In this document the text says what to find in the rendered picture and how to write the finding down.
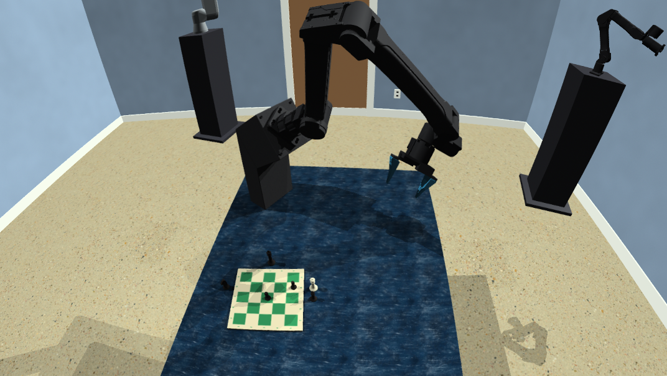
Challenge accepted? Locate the green and cream chessboard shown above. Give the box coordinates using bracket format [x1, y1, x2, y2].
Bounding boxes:
[227, 268, 304, 331]

